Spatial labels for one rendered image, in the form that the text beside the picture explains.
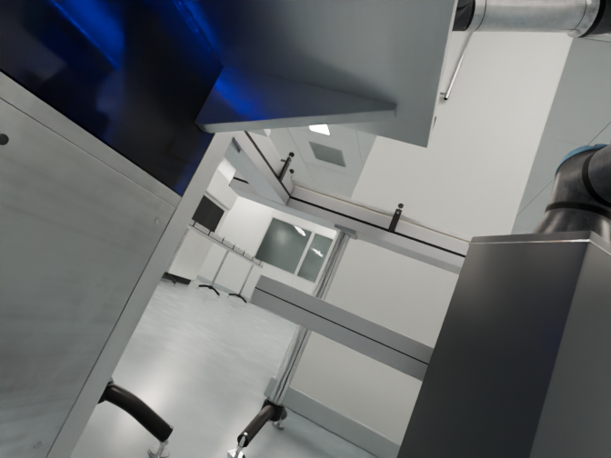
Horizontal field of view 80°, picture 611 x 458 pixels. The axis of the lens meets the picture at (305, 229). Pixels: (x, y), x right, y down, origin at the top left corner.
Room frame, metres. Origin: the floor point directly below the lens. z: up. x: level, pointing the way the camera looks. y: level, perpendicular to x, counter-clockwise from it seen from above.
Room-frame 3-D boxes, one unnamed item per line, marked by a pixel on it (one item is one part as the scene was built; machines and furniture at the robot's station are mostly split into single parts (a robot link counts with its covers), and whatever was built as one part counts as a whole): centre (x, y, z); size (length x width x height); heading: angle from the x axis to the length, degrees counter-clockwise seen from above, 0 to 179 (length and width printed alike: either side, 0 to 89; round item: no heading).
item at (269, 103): (0.60, 0.10, 0.80); 0.34 x 0.03 x 0.13; 71
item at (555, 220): (0.67, -0.49, 0.84); 0.15 x 0.15 x 0.10
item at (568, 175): (0.66, -0.49, 0.96); 0.13 x 0.12 x 0.14; 178
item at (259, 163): (1.14, 0.28, 0.92); 0.69 x 0.15 x 0.16; 161
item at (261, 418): (1.43, -0.16, 0.07); 0.50 x 0.08 x 0.14; 161
